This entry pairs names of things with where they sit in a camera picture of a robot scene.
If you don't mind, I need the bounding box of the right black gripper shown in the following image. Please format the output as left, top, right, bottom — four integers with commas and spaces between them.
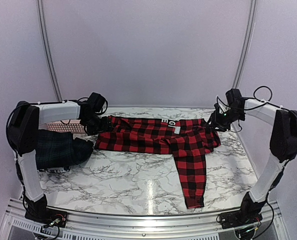
204, 108, 244, 132

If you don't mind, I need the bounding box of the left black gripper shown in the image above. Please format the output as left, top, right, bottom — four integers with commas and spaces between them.
82, 113, 113, 136

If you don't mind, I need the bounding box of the red black plaid garment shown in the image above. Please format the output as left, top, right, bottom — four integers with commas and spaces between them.
95, 116, 221, 209

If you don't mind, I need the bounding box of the dark green plaid garment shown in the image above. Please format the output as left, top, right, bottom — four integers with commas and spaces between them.
35, 129, 94, 170

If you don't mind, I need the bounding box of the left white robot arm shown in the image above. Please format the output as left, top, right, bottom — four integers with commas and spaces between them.
5, 96, 109, 203

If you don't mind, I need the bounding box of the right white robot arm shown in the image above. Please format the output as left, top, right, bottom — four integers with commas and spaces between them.
208, 96, 297, 205

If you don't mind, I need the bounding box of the pink plastic laundry basket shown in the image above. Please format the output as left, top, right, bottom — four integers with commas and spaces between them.
44, 120, 85, 134

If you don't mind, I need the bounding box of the folded striped garment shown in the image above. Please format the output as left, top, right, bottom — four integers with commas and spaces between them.
38, 166, 71, 174

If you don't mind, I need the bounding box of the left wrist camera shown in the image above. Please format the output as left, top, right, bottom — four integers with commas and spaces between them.
87, 92, 108, 116

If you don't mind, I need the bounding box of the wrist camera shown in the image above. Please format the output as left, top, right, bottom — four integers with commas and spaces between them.
87, 92, 108, 116
216, 88, 244, 111

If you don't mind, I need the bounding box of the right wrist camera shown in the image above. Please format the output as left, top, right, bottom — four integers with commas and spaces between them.
216, 88, 244, 111

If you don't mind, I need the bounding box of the left aluminium corner post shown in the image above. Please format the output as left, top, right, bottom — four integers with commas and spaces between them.
36, 0, 63, 101

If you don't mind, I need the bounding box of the aluminium corner post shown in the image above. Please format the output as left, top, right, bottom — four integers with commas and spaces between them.
36, 0, 63, 101
232, 0, 258, 89

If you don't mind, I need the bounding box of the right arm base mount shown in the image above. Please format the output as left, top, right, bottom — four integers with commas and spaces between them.
216, 192, 266, 229

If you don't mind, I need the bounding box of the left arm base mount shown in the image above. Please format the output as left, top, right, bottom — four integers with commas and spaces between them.
22, 194, 68, 228

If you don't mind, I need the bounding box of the right aluminium corner post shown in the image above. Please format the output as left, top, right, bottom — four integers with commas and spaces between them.
232, 0, 258, 89

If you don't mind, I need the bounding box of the aluminium front frame rail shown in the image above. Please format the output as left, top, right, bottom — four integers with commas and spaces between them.
0, 198, 290, 240

